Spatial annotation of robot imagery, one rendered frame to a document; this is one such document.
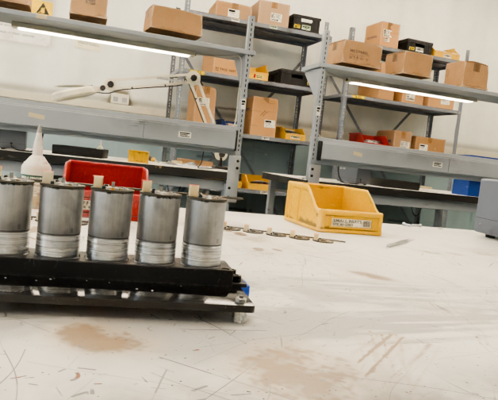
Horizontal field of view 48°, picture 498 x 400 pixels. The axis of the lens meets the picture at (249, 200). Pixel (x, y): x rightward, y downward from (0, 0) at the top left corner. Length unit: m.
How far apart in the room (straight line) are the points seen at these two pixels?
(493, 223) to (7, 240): 0.78
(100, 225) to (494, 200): 0.75
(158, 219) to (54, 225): 0.06
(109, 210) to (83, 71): 4.50
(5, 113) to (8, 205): 2.35
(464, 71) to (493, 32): 2.94
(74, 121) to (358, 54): 1.50
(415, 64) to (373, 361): 3.05
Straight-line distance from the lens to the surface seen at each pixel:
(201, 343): 0.27
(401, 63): 3.26
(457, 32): 6.13
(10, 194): 0.33
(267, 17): 4.67
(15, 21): 2.90
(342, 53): 3.07
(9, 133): 2.78
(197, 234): 0.33
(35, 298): 0.29
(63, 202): 0.33
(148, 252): 0.33
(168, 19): 2.80
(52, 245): 0.33
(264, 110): 4.63
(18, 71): 4.83
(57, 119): 2.66
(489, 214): 0.98
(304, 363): 0.26
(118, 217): 0.33
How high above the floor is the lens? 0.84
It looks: 4 degrees down
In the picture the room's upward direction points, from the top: 6 degrees clockwise
